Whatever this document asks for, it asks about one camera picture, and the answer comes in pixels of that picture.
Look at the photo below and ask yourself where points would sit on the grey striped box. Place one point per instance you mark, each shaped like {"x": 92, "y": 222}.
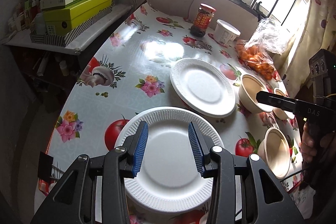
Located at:
{"x": 76, "y": 32}

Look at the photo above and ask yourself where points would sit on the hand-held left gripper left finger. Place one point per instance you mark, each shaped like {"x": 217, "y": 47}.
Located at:
{"x": 141, "y": 146}

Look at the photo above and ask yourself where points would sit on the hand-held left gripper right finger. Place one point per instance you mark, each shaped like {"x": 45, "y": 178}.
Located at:
{"x": 195, "y": 148}

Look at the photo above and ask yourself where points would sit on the cream patterned curtain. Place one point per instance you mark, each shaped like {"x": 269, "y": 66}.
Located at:
{"x": 315, "y": 16}

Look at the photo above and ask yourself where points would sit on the chili sauce glass jar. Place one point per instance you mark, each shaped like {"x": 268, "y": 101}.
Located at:
{"x": 203, "y": 19}

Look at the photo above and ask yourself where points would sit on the beige paper bowl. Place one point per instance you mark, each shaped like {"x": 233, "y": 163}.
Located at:
{"x": 275, "y": 150}
{"x": 281, "y": 114}
{"x": 249, "y": 88}

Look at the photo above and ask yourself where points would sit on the plastic bag of oranges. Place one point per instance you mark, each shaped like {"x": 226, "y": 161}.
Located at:
{"x": 258, "y": 58}

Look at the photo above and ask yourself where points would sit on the white ribbed paper plate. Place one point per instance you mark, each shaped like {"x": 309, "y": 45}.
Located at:
{"x": 168, "y": 140}
{"x": 203, "y": 86}

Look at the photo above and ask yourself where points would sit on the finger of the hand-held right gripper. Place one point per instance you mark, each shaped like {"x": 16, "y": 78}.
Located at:
{"x": 275, "y": 101}

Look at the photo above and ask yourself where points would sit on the black square object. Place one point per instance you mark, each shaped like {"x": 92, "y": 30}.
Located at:
{"x": 45, "y": 166}

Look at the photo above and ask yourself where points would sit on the white plastic tub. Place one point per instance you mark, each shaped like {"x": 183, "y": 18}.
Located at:
{"x": 226, "y": 33}

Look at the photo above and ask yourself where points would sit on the white side shelf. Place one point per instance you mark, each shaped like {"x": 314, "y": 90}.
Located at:
{"x": 89, "y": 36}

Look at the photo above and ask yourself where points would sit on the large green box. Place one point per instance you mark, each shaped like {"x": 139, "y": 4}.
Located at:
{"x": 78, "y": 11}

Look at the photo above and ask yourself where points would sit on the cluster of small bottles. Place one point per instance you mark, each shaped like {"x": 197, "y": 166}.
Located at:
{"x": 23, "y": 14}

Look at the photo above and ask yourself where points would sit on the person's right hand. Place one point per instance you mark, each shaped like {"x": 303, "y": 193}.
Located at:
{"x": 307, "y": 142}

